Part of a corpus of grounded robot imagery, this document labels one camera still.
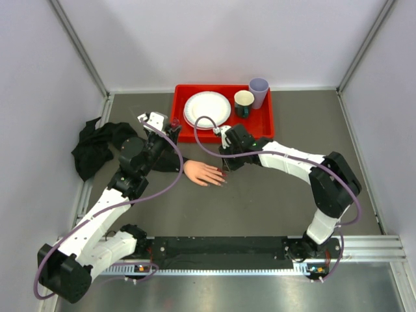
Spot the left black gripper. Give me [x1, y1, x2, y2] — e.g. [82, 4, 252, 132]
[140, 122, 181, 177]

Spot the red nail polish bottle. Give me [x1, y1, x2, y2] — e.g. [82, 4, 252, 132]
[170, 118, 181, 129]

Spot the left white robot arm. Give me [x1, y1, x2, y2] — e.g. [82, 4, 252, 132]
[33, 122, 181, 303]

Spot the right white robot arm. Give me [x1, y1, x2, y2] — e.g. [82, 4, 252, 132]
[213, 124, 361, 260]

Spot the mannequin hand with nails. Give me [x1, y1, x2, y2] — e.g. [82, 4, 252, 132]
[184, 160, 226, 187]

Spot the white paper plates stack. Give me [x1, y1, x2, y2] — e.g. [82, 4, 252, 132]
[183, 91, 231, 127]

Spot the red plastic tray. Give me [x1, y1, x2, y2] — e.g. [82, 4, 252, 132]
[168, 84, 276, 144]

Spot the dark green mug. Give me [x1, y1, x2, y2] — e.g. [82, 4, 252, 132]
[234, 90, 254, 119]

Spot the black sleeve cloth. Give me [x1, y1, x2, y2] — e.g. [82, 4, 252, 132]
[71, 118, 188, 181]

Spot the lavender plastic cup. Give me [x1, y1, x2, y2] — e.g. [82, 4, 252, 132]
[248, 77, 269, 109]

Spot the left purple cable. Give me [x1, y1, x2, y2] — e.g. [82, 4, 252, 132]
[32, 116, 184, 300]

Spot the purple cable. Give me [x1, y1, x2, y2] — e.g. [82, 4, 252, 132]
[32, 116, 184, 300]
[193, 116, 363, 283]

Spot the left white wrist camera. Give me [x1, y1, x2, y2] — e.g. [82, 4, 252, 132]
[137, 112, 168, 133]

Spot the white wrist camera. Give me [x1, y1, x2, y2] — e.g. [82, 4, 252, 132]
[137, 112, 168, 133]
[213, 125, 231, 145]

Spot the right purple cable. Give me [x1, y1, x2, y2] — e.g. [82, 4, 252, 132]
[193, 116, 363, 283]

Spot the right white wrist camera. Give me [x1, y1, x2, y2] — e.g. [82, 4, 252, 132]
[213, 125, 231, 145]

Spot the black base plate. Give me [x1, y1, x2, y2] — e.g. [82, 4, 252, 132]
[142, 237, 341, 270]

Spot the grey slotted cable duct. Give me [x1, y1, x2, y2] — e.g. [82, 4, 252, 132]
[101, 262, 329, 277]

